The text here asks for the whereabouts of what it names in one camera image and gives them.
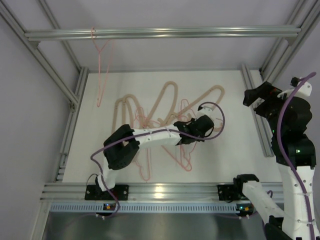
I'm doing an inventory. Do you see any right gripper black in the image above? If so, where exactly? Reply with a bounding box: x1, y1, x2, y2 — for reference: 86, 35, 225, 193
243, 81, 287, 136

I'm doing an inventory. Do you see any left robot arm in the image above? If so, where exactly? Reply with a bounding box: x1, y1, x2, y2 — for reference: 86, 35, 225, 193
95, 114, 214, 200

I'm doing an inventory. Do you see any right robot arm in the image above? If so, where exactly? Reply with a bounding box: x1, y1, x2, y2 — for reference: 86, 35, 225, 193
232, 82, 320, 240

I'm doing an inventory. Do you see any beige hanger right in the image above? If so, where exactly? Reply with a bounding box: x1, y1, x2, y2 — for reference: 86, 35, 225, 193
168, 85, 226, 123

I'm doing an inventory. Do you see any beige hanger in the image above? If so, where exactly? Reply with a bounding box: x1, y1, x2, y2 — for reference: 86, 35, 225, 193
111, 94, 133, 133
144, 81, 179, 128
168, 85, 226, 123
120, 94, 146, 129

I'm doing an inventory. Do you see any beige hanger middle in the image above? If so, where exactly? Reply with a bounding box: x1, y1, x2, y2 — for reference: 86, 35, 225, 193
144, 81, 179, 128

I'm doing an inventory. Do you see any beige hanger far left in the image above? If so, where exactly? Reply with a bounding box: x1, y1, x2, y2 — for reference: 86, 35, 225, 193
111, 94, 133, 133

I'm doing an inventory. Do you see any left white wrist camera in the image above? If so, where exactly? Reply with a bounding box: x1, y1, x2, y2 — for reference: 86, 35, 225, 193
195, 106, 214, 119

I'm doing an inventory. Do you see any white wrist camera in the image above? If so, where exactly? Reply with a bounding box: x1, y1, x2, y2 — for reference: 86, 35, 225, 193
277, 77, 312, 100
195, 106, 214, 119

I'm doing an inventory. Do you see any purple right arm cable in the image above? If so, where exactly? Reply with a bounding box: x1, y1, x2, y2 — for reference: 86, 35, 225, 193
262, 72, 317, 240

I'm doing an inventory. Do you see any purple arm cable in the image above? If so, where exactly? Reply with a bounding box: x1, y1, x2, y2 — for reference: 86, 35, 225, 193
89, 101, 226, 213
262, 72, 317, 240

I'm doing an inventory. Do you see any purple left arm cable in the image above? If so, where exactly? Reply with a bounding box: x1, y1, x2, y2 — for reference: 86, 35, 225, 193
89, 101, 226, 213

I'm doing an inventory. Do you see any aluminium right floor rail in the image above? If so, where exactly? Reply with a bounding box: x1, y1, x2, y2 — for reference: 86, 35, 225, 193
240, 63, 276, 158

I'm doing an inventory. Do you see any aluminium floor rail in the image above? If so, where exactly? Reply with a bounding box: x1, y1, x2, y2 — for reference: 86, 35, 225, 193
53, 67, 89, 182
240, 63, 276, 158

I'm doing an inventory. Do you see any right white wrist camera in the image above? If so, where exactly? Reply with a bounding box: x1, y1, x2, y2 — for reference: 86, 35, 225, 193
277, 77, 312, 100

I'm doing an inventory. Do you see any aluminium top hanging rail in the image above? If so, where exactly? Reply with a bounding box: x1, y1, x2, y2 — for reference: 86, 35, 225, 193
24, 25, 302, 41

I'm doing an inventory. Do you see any aluminium right frame post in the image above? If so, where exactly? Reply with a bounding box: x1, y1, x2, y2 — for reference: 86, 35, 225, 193
259, 0, 320, 84

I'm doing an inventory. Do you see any aluminium frame post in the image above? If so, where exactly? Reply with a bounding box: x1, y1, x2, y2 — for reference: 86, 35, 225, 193
0, 0, 79, 112
259, 0, 320, 84

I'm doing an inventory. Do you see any aluminium left floor rail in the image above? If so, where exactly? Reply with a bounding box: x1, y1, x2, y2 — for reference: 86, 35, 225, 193
53, 67, 89, 182

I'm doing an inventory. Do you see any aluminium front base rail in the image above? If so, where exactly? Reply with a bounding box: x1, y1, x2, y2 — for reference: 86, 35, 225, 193
41, 182, 286, 203

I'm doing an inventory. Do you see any blue slotted cable duct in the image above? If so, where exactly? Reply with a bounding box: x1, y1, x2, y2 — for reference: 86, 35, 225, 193
50, 202, 242, 214

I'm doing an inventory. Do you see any aluminium left frame post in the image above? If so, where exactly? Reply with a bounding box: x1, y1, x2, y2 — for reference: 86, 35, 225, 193
0, 0, 79, 112

